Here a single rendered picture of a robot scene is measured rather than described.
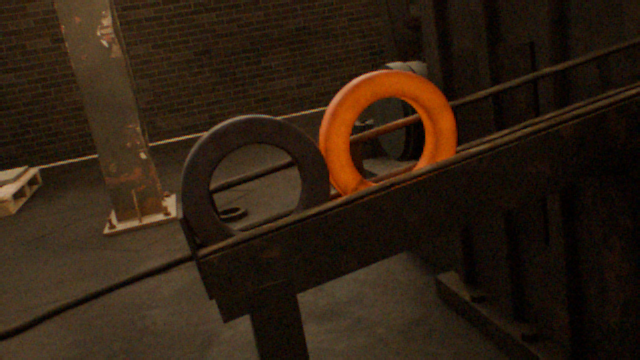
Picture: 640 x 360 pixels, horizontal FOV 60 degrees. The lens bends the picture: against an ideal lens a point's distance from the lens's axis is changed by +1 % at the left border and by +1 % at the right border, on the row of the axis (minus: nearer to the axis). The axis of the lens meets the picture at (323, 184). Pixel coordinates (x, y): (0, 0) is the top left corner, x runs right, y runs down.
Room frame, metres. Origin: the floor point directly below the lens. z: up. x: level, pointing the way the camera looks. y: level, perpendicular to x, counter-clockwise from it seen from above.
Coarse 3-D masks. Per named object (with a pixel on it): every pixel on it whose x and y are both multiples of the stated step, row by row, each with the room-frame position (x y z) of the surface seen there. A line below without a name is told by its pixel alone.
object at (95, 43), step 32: (64, 0) 2.99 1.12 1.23; (96, 0) 3.02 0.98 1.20; (64, 32) 2.98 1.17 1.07; (96, 32) 3.01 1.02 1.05; (96, 64) 3.00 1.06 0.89; (128, 64) 3.32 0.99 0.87; (96, 96) 2.99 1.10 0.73; (128, 96) 3.02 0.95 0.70; (96, 128) 2.98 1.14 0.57; (128, 128) 3.01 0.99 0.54; (128, 160) 3.01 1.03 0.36; (128, 192) 3.00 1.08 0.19; (160, 192) 3.32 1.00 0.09; (128, 224) 2.93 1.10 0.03
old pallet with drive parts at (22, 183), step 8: (24, 176) 4.68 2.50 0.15; (32, 176) 4.91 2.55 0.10; (40, 176) 5.01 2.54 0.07; (8, 184) 4.37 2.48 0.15; (16, 184) 4.31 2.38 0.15; (24, 184) 4.41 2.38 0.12; (32, 184) 4.88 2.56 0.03; (40, 184) 4.93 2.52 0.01; (0, 192) 4.07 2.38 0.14; (8, 192) 4.00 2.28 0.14; (16, 192) 4.37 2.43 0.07; (24, 192) 4.38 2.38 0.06; (32, 192) 4.58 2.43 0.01; (0, 200) 3.87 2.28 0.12; (8, 200) 3.89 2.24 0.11; (16, 200) 4.30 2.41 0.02; (24, 200) 4.28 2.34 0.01; (0, 208) 3.86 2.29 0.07; (8, 208) 3.87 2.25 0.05; (16, 208) 4.00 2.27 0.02; (0, 216) 3.85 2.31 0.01
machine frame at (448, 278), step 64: (448, 0) 1.37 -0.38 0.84; (512, 0) 1.12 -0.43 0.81; (576, 0) 0.95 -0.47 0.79; (448, 64) 1.40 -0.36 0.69; (512, 64) 1.13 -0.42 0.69; (576, 192) 0.98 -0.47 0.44; (512, 256) 1.18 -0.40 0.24; (576, 256) 0.99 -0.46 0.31; (512, 320) 1.20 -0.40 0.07; (576, 320) 0.99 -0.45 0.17
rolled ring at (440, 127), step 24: (384, 72) 0.69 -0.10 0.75; (408, 72) 0.70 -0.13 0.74; (336, 96) 0.70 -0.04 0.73; (360, 96) 0.68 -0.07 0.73; (384, 96) 0.69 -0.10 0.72; (408, 96) 0.70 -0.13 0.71; (432, 96) 0.70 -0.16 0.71; (336, 120) 0.67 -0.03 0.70; (432, 120) 0.70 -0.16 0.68; (336, 144) 0.67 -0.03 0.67; (432, 144) 0.71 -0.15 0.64; (336, 168) 0.67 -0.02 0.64
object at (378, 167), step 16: (400, 64) 2.05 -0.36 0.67; (416, 64) 2.06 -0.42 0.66; (384, 112) 2.11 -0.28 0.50; (400, 112) 1.95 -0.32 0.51; (416, 112) 1.91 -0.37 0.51; (400, 128) 1.97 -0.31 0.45; (416, 128) 1.92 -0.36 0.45; (384, 144) 2.16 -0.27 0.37; (400, 144) 1.99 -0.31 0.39; (416, 144) 1.94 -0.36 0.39; (368, 160) 2.44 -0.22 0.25; (384, 160) 2.38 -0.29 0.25; (400, 160) 2.07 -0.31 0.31; (416, 160) 2.26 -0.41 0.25; (368, 176) 2.28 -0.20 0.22; (432, 240) 1.71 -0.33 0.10; (448, 240) 1.61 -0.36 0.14; (432, 256) 1.73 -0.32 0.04; (448, 256) 1.61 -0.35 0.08
